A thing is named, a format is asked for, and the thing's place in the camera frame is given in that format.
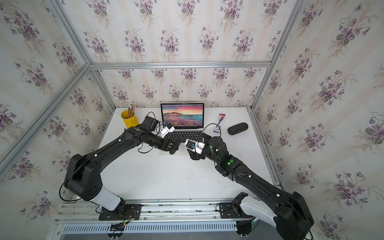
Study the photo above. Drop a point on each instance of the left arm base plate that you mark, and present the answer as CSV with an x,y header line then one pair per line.
x,y
126,212

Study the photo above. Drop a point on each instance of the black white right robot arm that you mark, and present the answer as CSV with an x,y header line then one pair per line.
x,y
288,213

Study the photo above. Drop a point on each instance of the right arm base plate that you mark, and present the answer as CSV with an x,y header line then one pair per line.
x,y
228,210

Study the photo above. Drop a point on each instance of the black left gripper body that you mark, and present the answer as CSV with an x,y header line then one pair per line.
x,y
160,143

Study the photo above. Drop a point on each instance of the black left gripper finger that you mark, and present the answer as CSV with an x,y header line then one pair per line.
x,y
177,142
173,151

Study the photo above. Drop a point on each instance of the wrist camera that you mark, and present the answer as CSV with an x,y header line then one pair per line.
x,y
194,146
166,130

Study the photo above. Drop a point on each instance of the white slotted cable duct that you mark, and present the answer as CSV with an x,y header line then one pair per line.
x,y
164,227

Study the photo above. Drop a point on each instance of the aluminium mounting rail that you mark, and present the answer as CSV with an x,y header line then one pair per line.
x,y
155,211

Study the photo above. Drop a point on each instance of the yellow pen cup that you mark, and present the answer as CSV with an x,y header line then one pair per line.
x,y
132,122

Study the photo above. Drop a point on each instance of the silver laptop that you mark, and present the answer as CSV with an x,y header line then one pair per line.
x,y
188,119

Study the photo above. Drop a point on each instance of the black glasses case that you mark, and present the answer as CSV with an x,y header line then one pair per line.
x,y
238,128

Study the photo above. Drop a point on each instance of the aluminium enclosure frame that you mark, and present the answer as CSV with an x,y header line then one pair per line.
x,y
90,68

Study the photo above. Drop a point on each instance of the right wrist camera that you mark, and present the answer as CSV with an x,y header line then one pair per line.
x,y
194,146

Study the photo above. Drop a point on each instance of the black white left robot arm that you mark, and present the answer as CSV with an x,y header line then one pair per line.
x,y
83,177

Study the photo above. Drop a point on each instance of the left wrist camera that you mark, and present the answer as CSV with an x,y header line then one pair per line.
x,y
166,130

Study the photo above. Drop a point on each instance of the white marker box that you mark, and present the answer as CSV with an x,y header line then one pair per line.
x,y
219,123

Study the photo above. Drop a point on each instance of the pencils in cup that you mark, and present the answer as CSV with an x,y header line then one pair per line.
x,y
131,110

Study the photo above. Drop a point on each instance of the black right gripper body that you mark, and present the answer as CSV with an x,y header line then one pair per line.
x,y
202,156

